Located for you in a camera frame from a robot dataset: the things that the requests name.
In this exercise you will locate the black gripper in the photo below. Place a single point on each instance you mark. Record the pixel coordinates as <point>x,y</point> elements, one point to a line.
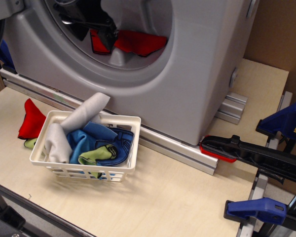
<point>79,15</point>

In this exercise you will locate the red felt garment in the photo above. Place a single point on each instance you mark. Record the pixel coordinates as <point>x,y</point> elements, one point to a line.
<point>141,44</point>

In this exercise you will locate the grey toy washing machine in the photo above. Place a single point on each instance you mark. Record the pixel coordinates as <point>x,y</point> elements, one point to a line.
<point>176,90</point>

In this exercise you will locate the white plastic laundry basket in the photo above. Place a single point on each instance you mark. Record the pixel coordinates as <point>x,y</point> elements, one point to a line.
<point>116,173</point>

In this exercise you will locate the blue clamp at left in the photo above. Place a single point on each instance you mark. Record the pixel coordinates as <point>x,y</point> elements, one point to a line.
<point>6,61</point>

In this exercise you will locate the red felt cloth on table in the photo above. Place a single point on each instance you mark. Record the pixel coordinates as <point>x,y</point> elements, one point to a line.
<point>33,121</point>

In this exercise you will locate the light blue felt cloth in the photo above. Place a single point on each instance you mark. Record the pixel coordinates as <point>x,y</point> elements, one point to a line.
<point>84,140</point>

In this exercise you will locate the blue felt jeans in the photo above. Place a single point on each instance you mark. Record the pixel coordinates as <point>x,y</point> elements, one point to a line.
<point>122,142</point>

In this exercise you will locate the grey felt cloth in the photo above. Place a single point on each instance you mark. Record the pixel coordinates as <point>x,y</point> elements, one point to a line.
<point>56,143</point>

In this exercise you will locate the light green felt garment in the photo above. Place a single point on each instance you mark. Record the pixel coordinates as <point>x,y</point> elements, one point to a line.
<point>105,152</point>

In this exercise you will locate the green felt piece beside basket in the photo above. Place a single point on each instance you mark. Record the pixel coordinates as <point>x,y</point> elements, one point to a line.
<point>30,143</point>

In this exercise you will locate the short aluminium extrusion block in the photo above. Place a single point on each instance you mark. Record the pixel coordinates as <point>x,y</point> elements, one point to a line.
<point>232,108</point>

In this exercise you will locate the brown cardboard board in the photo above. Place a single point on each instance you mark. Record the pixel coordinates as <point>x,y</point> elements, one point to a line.
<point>273,38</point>

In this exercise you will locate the blue Irwin clamp upper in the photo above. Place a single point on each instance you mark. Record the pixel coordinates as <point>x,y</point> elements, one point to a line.
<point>283,121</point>

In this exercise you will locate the black red bar clamp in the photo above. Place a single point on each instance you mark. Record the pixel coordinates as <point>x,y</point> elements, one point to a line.
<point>269,162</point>

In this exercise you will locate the long aluminium extrusion rail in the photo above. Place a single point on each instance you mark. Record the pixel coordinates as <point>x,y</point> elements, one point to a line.
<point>187,154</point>

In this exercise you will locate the black metal table frame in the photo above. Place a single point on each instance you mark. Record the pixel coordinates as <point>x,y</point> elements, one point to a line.
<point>19,217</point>

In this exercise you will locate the blue clamp handle lower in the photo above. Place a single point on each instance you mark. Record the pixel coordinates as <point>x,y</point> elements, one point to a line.
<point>264,209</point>

